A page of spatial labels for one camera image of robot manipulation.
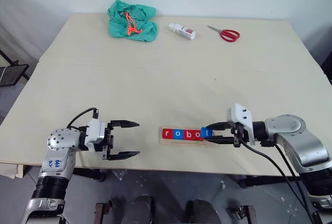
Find white plastic bottle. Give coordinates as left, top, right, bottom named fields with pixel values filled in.
left=168, top=23, right=197, bottom=41

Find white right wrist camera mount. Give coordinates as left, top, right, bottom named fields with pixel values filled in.
left=226, top=103, right=257, bottom=146

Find dark rounded shape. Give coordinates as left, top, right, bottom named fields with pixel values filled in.
left=192, top=199, right=222, bottom=224
left=128, top=194, right=154, bottom=224

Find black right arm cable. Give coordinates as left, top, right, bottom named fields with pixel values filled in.
left=273, top=143, right=309, bottom=209
left=240, top=141, right=316, bottom=224

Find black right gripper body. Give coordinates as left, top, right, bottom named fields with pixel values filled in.
left=228, top=121, right=246, bottom=148

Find dark object at wall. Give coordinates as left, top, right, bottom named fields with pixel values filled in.
left=321, top=49, right=332, bottom=85

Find green crumpled cloth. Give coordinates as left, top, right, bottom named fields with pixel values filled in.
left=107, top=0, right=159, bottom=43

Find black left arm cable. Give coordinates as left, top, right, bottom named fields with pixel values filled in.
left=66, top=107, right=101, bottom=131

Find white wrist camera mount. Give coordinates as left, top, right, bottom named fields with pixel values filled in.
left=85, top=119, right=107, bottom=154
left=226, top=103, right=257, bottom=146

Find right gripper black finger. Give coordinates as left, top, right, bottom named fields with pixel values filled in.
left=206, top=136, right=235, bottom=145
left=206, top=121, right=232, bottom=131

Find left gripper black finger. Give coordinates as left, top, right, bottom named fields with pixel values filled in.
left=103, top=151, right=141, bottom=161
left=109, top=119, right=141, bottom=131

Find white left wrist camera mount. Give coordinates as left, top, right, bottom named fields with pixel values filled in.
left=85, top=119, right=107, bottom=154

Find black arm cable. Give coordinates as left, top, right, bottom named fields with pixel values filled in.
left=273, top=143, right=309, bottom=209
left=240, top=141, right=316, bottom=224
left=66, top=107, right=101, bottom=131

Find wooden letter tray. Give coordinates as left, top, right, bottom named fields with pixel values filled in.
left=158, top=126, right=220, bottom=148

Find black table frame bar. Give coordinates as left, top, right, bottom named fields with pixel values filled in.
left=72, top=167, right=109, bottom=183
left=238, top=175, right=303, bottom=189

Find red handled scissors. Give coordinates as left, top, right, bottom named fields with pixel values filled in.
left=207, top=24, right=241, bottom=44

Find black mesh rack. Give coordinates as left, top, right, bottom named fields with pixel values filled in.
left=0, top=47, right=30, bottom=88

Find rusty metal bracket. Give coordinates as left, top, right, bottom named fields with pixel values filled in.
left=95, top=202, right=115, bottom=224
left=232, top=204, right=258, bottom=224

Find orange cord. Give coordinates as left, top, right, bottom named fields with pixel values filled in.
left=124, top=11, right=143, bottom=35

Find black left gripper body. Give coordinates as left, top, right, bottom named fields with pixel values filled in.
left=102, top=121, right=115, bottom=160

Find blue letter t block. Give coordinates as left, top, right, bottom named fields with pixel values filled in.
left=200, top=127, right=214, bottom=140

